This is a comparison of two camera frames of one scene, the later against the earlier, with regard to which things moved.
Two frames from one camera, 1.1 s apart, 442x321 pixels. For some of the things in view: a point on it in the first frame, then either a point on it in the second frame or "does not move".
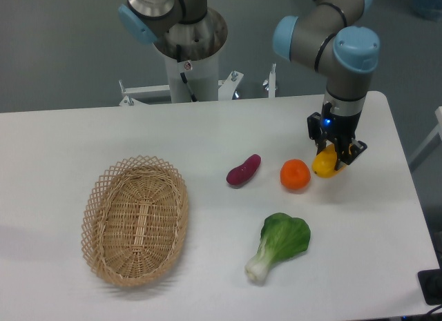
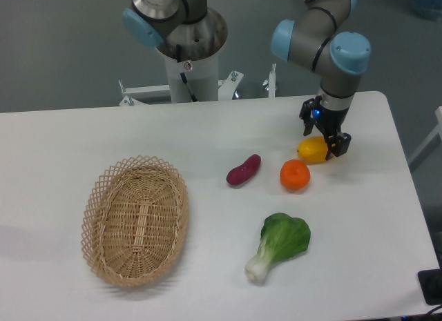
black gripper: (342, 128) to (330, 122)
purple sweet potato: (244, 172) does not move
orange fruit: (295, 174) does not move
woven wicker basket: (135, 219) does not move
